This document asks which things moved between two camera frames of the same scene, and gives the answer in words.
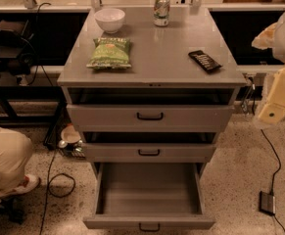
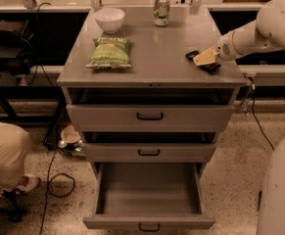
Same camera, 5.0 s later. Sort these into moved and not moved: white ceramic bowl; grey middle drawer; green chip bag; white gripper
Moved: white gripper
Not moved: green chip bag; white ceramic bowl; grey middle drawer
